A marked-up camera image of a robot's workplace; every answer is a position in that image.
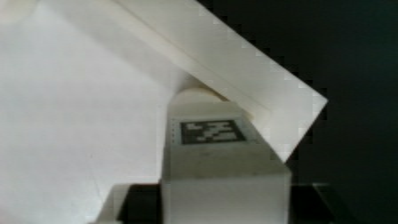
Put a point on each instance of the white leg with tag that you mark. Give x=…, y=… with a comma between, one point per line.
x=226, y=179

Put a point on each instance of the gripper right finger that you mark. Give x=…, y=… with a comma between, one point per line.
x=317, y=206

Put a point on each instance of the white square tabletop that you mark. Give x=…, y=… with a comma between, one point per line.
x=100, y=57

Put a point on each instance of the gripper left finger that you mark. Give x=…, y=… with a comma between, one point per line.
x=141, y=209

